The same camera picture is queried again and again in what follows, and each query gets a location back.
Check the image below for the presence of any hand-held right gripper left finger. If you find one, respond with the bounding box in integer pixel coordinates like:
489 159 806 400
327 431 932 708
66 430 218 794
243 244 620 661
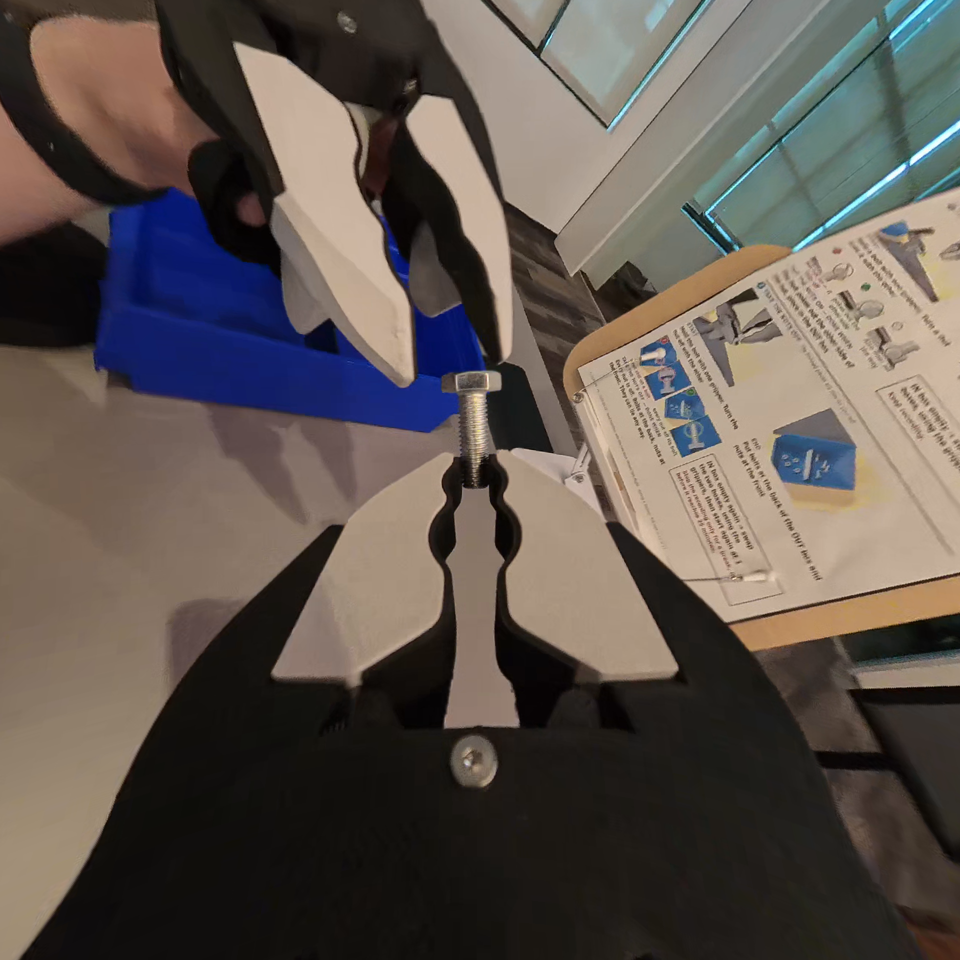
270 452 460 687

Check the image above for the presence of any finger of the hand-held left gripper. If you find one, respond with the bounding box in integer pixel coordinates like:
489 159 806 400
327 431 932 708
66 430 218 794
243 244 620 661
232 41 419 389
381 92 516 366

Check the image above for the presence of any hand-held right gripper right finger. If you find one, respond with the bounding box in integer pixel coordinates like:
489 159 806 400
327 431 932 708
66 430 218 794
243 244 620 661
491 448 680 687

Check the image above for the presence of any blue plastic bin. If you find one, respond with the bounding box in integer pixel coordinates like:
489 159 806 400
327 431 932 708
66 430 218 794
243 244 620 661
95 187 485 434

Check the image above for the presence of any steel hex bolt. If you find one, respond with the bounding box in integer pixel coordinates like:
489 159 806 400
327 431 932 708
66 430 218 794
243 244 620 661
441 369 504 490

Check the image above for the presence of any person's left forearm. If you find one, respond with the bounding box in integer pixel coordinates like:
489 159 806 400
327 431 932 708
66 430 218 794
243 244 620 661
0 97 106 245

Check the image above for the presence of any person's left hand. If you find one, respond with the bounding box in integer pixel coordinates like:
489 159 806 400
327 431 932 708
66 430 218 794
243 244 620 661
30 18 222 198

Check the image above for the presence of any instruction sheet on stand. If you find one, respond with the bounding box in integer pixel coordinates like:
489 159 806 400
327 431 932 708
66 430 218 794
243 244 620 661
562 243 960 654

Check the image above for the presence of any paper instruction sheet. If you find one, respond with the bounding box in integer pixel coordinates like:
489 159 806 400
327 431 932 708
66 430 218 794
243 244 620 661
577 187 960 625

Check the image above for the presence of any large paned window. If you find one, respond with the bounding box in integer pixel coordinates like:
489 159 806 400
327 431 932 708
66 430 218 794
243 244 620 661
480 0 960 256

